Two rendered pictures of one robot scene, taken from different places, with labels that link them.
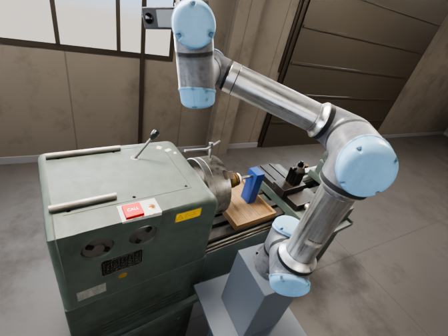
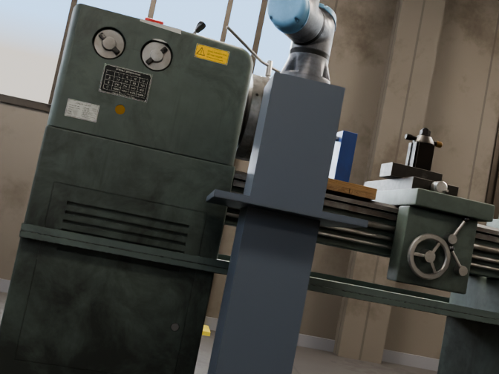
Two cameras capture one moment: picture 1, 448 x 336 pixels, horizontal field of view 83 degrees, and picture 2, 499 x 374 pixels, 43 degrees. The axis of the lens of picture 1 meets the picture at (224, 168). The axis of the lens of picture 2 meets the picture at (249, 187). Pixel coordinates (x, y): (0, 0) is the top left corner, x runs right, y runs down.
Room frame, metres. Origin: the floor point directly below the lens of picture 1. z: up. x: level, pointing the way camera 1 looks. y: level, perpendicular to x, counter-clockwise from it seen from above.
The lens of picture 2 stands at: (-0.95, -1.03, 0.65)
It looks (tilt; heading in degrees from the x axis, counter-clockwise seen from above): 5 degrees up; 28
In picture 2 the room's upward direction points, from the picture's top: 11 degrees clockwise
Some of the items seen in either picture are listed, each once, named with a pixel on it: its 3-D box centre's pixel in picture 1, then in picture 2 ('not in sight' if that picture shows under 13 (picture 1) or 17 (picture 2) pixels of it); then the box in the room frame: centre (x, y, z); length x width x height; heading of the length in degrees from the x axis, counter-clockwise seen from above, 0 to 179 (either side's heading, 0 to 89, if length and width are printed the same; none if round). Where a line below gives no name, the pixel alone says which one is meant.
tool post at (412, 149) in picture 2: (295, 175); (419, 156); (1.41, -0.45, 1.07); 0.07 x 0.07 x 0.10; 40
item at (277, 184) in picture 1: (289, 185); (411, 175); (1.39, -0.44, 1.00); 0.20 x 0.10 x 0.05; 130
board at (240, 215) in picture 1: (239, 201); (319, 187); (1.25, -0.15, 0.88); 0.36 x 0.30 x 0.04; 40
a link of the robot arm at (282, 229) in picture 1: (286, 237); (312, 30); (0.65, -0.27, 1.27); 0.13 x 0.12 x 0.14; 179
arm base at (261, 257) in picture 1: (275, 256); (306, 70); (0.66, -0.27, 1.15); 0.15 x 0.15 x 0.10
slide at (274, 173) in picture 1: (283, 185); (407, 189); (1.46, -0.42, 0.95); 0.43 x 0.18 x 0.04; 40
